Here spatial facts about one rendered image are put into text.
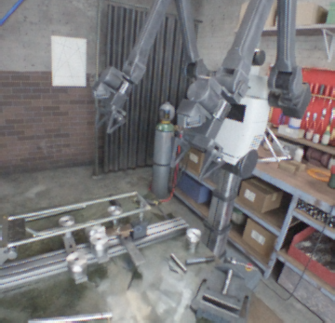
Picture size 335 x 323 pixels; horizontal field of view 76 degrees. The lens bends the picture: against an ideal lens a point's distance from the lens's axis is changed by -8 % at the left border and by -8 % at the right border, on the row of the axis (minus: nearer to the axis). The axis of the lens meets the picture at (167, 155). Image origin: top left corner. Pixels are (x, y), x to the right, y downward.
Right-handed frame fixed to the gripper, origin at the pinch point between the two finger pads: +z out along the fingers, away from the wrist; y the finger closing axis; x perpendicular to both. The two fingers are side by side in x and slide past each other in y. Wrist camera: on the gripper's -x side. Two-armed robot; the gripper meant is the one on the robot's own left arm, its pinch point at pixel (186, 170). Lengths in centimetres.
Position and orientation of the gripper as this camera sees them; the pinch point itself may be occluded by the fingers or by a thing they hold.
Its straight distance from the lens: 58.2
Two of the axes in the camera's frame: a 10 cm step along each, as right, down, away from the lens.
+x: 6.0, 3.2, 7.3
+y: 6.6, 3.2, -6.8
